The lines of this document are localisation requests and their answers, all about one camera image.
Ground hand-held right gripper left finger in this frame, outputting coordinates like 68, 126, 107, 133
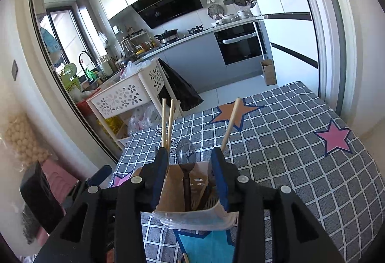
34, 147, 169, 263

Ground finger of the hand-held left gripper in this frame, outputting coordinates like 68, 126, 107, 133
88, 164, 113, 187

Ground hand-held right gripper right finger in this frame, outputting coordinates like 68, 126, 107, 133
210, 147, 345, 263

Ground pale pink utensil holder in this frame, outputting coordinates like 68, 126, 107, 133
132, 160, 241, 232

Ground dark translucent spoon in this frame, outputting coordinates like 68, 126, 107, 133
176, 137, 197, 212

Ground pink star sticker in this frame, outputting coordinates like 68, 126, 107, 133
314, 118, 354, 159
111, 172, 133, 189

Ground pink folding stools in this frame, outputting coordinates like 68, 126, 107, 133
41, 159, 79, 207

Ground bag of foam balls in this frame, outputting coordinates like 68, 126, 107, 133
4, 113, 52, 165

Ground grey checked tablecloth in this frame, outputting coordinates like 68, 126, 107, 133
110, 81, 378, 263

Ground orange star sticker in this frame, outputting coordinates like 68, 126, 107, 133
210, 100, 266, 132

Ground white flower-pattern storage cart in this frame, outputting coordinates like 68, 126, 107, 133
87, 58, 181, 150

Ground black plastic bag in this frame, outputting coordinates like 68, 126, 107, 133
158, 58, 204, 111

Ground green plastic basket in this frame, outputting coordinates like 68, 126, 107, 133
59, 63, 79, 87

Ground clear plastic bag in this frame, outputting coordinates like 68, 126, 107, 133
120, 59, 151, 81

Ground kitchen faucet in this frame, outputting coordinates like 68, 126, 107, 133
78, 52, 96, 72

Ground cardboard box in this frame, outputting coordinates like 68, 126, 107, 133
260, 59, 277, 86

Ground black built-in oven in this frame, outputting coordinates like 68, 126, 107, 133
214, 22, 266, 66

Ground black wok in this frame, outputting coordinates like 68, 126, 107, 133
154, 29, 179, 45

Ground black range hood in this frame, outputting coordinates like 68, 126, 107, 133
131, 0, 204, 30

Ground round metal wall pan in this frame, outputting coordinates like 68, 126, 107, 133
207, 4, 224, 19

